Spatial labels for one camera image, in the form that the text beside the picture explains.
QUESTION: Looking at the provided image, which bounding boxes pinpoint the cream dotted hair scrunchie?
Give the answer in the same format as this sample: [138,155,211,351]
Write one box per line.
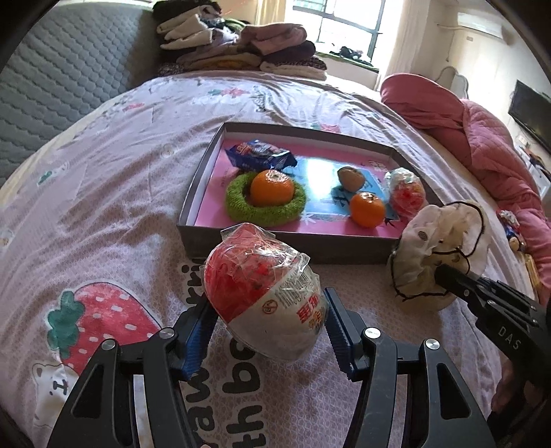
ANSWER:
[387,201,492,313]

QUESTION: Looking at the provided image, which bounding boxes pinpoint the red clear egg toy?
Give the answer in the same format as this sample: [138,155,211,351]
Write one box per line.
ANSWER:
[384,167,428,219]

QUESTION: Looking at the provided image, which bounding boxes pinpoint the orange tangerine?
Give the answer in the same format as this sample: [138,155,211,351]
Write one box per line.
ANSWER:
[349,192,386,229]
[249,170,295,207]

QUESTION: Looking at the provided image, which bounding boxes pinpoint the brown walnut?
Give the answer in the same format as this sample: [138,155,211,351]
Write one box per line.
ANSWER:
[337,166,366,193]

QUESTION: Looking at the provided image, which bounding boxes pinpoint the white red egg toy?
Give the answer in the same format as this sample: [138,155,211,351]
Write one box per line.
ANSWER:
[202,223,329,363]

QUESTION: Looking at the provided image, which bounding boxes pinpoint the green crochet ring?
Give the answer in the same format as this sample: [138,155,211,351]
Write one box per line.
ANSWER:
[224,171,308,228]

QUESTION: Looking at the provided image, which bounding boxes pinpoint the blue snack packet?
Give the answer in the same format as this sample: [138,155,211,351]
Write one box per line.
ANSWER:
[225,140,298,173]

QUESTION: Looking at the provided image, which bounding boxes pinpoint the right hand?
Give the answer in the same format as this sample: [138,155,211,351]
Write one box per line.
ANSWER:
[491,359,549,425]

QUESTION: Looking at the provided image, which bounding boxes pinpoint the small colourful doll toy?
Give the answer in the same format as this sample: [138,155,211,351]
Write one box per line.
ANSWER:
[496,209,526,253]

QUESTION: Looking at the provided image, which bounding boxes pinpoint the pink quilted blanket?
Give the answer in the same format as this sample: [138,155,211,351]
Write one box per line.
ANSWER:
[380,73,550,306]

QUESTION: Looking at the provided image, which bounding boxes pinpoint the grey box tray pink bottom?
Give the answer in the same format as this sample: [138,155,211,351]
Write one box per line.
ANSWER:
[176,121,445,265]

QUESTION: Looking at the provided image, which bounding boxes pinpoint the pink printed bed quilt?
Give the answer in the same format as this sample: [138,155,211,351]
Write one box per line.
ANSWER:
[1,72,533,447]

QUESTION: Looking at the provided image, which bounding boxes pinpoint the white chair back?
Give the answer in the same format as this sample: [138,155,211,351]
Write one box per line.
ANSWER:
[435,66,469,99]

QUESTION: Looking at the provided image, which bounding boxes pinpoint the beige curtain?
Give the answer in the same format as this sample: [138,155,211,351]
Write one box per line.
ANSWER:
[385,0,430,75]

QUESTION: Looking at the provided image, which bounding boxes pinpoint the dark items on windowsill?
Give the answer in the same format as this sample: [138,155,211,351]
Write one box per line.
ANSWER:
[330,46,372,65]

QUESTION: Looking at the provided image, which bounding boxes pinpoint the white air conditioner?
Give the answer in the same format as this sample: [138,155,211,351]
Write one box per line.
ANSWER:
[457,12,503,39]

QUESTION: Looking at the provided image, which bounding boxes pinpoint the grey quilted headboard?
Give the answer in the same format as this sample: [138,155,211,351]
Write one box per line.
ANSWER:
[1,2,160,181]

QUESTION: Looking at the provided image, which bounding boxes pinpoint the pile of folded clothes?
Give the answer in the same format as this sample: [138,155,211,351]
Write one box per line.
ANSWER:
[152,1,327,80]

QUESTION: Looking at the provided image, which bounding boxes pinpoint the black wall television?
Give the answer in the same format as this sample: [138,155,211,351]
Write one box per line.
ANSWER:
[508,80,551,152]

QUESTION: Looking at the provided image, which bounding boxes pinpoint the window with dark frame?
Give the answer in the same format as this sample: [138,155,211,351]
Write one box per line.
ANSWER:
[287,0,386,62]

